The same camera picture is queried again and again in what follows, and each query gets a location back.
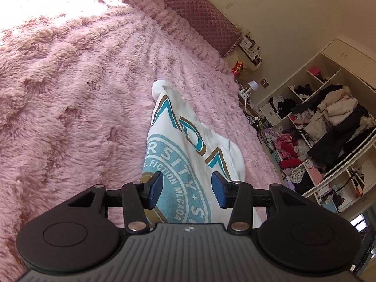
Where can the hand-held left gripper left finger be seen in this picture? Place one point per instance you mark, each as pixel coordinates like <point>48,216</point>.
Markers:
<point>154,191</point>

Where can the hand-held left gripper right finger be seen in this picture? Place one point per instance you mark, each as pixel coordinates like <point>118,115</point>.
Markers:
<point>220,189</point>

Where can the white printed t-shirt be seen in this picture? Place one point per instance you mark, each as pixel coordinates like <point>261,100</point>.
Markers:
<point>182,152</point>

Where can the pile of pink clothes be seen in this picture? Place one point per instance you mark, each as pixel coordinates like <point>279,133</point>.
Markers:
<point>286,148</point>

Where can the white table lamp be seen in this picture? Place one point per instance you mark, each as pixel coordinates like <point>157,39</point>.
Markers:
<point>253,85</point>

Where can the red snack bag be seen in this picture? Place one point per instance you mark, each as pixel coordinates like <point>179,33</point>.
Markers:
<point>238,68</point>

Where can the black fur-trimmed coat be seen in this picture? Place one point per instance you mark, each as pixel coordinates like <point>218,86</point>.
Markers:
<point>337,141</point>

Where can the pink fluffy blanket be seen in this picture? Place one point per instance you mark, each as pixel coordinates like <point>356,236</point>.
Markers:
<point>73,79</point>

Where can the beige puffy coat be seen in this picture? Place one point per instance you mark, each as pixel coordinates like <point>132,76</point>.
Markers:
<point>332,108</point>

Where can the pink box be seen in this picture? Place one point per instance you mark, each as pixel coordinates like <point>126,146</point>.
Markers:
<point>314,71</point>

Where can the white open wardrobe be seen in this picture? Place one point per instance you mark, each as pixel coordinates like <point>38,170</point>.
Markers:
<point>337,58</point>

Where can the pink quilted headboard cushion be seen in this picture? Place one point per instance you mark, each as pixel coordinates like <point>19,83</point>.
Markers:
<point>199,11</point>

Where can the wall light switch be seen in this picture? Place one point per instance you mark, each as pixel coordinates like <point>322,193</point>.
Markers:
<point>264,83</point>

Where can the white wall socket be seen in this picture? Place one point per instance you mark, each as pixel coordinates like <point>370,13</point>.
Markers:
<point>229,5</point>

